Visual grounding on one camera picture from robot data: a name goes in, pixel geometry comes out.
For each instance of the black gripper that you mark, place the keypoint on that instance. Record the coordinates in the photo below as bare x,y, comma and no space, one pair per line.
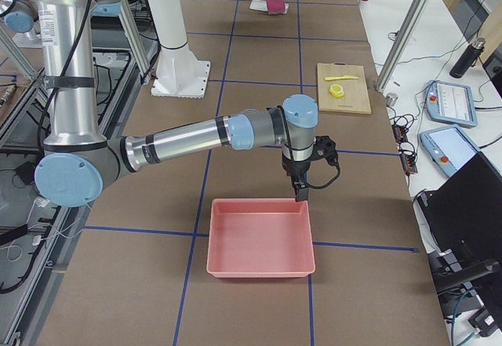
296,168

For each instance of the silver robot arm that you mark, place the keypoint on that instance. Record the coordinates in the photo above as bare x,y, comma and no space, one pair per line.
80,162

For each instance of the black water bottle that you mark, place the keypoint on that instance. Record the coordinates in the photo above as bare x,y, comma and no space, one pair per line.
468,58

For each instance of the pink plastic tray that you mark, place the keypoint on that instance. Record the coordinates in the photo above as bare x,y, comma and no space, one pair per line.
258,238

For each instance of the wooden cutting board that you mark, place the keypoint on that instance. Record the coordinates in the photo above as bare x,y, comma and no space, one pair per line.
356,96

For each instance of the yellow lemon slice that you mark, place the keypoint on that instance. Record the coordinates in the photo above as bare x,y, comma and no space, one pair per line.
336,91

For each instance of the black usb hub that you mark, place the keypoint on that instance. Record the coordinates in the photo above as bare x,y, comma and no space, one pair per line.
400,134
408,164

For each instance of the yellow plastic knife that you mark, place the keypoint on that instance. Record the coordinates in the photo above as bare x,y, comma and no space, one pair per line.
340,78

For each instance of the near teach pendant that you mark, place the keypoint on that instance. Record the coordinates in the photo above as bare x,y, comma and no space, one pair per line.
450,147

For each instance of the teach pendant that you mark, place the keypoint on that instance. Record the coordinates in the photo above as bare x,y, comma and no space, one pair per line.
450,103
450,147

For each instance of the black monitor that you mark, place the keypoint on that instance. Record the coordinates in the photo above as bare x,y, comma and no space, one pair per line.
464,216

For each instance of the far teach pendant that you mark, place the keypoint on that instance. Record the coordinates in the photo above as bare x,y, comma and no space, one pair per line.
450,103

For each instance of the white rack tray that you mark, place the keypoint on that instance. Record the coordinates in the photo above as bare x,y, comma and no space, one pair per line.
261,6

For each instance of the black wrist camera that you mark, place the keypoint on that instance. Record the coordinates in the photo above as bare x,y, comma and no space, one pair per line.
325,148

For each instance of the white pedestal column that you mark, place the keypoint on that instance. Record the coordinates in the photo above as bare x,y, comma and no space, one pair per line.
178,73

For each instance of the aluminium frame post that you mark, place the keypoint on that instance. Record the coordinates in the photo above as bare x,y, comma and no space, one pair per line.
415,12

